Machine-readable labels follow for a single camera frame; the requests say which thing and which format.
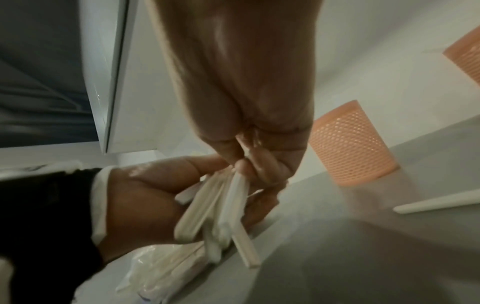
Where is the person's left hand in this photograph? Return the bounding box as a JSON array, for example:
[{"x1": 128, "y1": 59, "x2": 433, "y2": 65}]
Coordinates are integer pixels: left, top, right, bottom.
[{"x1": 99, "y1": 154, "x2": 281, "y2": 264}]

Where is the person's right hand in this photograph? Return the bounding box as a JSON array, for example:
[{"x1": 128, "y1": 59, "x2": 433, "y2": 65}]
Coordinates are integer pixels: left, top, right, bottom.
[{"x1": 144, "y1": 0, "x2": 325, "y2": 191}]

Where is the orange mesh cup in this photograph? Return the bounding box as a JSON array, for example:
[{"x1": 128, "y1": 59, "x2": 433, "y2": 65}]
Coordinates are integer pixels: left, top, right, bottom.
[
  {"x1": 442, "y1": 26, "x2": 480, "y2": 86},
  {"x1": 308, "y1": 100, "x2": 400, "y2": 187}
]

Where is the black wristband with marker tags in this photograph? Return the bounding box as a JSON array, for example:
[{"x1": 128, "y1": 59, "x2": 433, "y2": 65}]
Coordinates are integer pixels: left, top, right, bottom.
[{"x1": 0, "y1": 160, "x2": 118, "y2": 304}]

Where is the clear plastic bag of cutlery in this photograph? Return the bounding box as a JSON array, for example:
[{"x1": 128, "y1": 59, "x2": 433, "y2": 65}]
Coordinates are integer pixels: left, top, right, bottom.
[{"x1": 114, "y1": 241, "x2": 212, "y2": 304}]

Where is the bundle of white cutlery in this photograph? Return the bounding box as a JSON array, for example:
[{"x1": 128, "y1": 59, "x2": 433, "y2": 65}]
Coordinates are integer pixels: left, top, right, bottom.
[{"x1": 174, "y1": 172, "x2": 262, "y2": 269}]

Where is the dark glass window white frame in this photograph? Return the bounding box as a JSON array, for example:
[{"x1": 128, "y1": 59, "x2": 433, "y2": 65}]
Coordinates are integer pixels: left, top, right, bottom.
[{"x1": 0, "y1": 0, "x2": 131, "y2": 154}]

